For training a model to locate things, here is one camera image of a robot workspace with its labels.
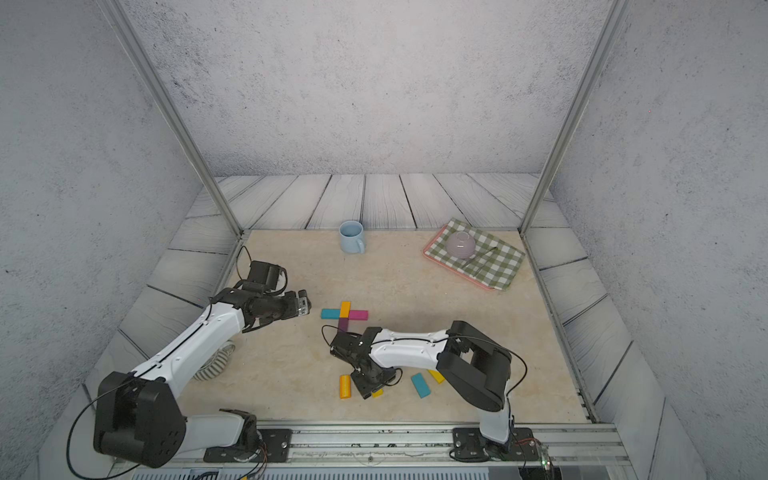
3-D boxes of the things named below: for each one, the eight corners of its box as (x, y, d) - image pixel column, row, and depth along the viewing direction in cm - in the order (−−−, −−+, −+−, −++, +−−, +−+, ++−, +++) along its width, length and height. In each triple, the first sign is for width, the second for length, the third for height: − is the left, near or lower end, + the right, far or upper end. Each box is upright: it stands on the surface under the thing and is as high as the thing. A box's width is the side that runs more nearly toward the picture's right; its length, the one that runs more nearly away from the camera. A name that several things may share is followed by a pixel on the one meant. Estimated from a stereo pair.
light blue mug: (340, 257, 114) (336, 242, 108) (343, 235, 122) (340, 220, 116) (363, 257, 114) (361, 242, 108) (365, 235, 122) (363, 220, 116)
